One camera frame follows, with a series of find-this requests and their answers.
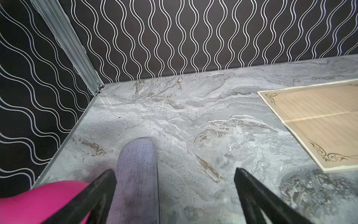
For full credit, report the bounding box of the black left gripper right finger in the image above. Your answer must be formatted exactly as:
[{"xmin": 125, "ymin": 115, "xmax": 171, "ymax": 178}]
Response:
[{"xmin": 234, "ymin": 168, "xmax": 311, "ymax": 224}]

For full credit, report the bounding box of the tan lined letter paper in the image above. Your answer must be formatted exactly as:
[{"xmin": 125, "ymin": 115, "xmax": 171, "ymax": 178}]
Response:
[{"xmin": 258, "ymin": 79, "xmax": 358, "ymax": 173}]

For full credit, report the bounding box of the magenta plastic goblet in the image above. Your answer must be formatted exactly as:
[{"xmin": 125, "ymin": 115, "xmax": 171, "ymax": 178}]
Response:
[{"xmin": 1, "ymin": 181, "xmax": 89, "ymax": 224}]

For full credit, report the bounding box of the aluminium corner post left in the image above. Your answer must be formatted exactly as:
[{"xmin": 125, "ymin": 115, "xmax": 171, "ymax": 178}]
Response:
[{"xmin": 32, "ymin": 0, "xmax": 104, "ymax": 96}]

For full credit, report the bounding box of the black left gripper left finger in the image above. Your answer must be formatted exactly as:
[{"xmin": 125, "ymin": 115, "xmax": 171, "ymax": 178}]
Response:
[{"xmin": 43, "ymin": 169, "xmax": 117, "ymax": 224}]

